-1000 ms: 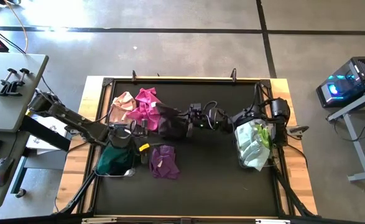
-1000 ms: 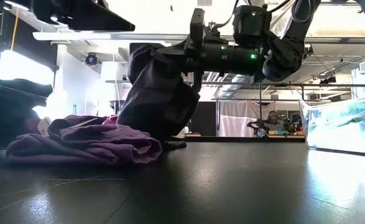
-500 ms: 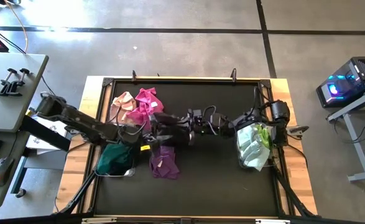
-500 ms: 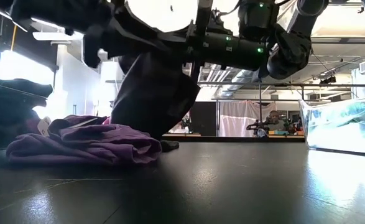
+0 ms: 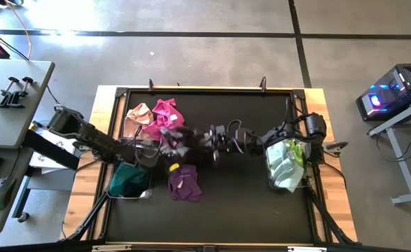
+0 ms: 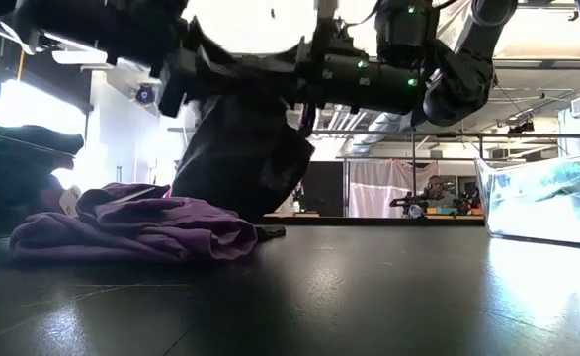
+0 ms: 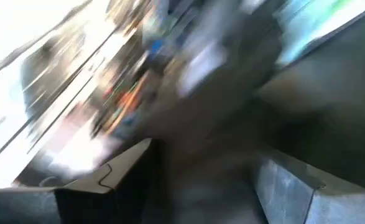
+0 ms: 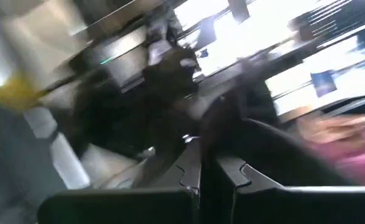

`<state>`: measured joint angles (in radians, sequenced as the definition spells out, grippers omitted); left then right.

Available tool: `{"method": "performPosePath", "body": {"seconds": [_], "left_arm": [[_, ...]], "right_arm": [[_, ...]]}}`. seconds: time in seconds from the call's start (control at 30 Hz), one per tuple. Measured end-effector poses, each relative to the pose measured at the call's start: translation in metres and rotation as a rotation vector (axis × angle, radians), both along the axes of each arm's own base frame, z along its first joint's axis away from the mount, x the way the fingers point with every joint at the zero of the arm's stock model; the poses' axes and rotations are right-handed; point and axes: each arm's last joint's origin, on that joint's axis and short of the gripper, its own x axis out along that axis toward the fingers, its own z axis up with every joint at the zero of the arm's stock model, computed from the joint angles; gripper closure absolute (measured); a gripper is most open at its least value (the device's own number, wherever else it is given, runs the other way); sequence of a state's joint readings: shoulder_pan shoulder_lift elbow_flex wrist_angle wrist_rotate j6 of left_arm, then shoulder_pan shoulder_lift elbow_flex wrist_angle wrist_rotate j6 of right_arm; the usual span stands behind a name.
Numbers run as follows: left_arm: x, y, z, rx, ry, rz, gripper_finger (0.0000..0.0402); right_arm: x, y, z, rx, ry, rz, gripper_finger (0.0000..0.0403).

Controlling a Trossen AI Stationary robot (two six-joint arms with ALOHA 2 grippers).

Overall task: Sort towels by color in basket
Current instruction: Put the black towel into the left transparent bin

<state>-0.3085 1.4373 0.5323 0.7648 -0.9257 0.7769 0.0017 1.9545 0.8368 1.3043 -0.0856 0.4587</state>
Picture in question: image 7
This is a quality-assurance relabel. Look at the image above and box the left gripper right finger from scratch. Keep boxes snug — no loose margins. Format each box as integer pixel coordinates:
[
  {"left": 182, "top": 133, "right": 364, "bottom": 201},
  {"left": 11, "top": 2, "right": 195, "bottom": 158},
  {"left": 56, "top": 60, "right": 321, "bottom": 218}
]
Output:
[{"left": 252, "top": 151, "right": 365, "bottom": 224}]

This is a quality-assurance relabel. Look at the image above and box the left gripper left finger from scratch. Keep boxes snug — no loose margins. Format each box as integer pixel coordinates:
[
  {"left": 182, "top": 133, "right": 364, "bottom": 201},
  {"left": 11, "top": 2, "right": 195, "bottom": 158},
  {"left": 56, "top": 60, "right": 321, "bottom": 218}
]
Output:
[{"left": 0, "top": 138, "right": 154, "bottom": 224}]

